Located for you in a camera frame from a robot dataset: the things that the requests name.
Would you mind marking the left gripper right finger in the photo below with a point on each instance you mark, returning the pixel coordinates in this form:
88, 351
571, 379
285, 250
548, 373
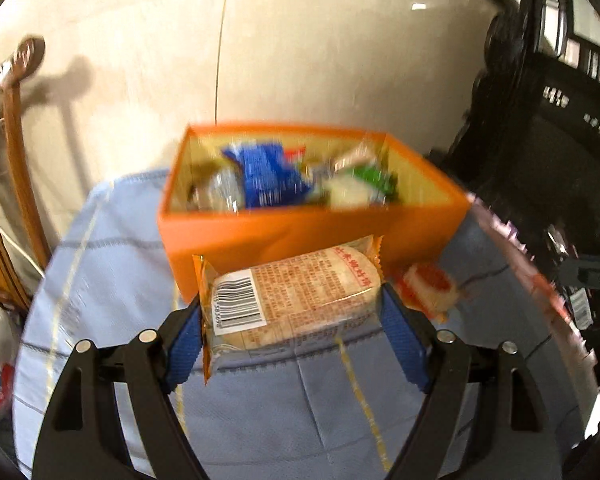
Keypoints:
482, 416

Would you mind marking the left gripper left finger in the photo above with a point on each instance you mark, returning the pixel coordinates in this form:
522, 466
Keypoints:
82, 434

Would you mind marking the red round cracker packet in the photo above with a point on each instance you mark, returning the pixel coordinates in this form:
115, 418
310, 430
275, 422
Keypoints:
426, 288

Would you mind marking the orange rice cracker packet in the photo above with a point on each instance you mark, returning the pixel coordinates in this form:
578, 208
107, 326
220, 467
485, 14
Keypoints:
288, 304

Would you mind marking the pale green white packet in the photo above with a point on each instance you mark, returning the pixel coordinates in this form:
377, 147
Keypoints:
345, 191

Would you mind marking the blue snack bag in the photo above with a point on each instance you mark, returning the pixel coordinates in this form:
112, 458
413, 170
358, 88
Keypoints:
268, 179

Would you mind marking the dark carved wooden screen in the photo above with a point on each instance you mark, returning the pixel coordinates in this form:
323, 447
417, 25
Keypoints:
530, 143

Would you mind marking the orange cardboard box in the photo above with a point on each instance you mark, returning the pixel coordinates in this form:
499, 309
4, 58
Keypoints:
429, 211

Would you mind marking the light blue tablecloth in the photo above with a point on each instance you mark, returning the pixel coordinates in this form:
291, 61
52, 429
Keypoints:
331, 413

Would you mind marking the green snack packet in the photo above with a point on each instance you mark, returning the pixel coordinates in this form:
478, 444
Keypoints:
384, 183

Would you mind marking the clear packet white candies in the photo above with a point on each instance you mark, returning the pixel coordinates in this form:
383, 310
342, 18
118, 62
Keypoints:
220, 191

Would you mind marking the wooden chair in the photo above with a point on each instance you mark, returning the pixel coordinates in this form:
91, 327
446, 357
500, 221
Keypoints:
24, 248

